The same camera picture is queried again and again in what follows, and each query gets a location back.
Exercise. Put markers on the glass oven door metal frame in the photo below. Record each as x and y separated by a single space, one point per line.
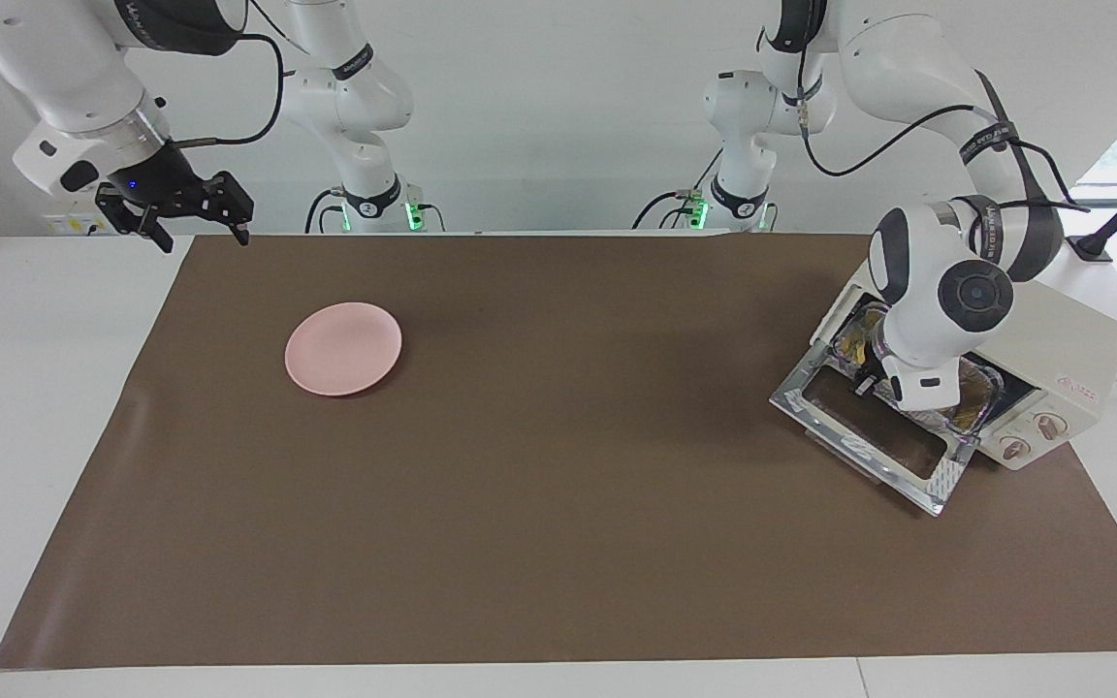
946 480

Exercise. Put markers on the white wall power socket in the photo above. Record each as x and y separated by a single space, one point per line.
69 225

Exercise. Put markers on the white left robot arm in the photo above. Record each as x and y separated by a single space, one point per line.
927 291

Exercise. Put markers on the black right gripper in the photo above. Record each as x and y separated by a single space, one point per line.
161 189

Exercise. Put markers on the pink round plate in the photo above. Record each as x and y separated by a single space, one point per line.
343 349

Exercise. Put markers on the aluminium foil tray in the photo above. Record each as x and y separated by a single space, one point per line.
975 422

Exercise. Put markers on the large beige oven knob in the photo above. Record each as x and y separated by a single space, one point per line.
1052 427

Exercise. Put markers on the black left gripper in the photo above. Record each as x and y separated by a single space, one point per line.
877 384

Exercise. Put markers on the cream toaster oven body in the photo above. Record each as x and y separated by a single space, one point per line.
1072 349

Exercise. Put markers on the small beige oven knob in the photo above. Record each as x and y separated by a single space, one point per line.
1014 448

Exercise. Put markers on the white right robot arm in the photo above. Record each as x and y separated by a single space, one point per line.
64 68

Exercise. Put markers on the brown table mat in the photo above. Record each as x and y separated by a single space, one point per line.
568 485

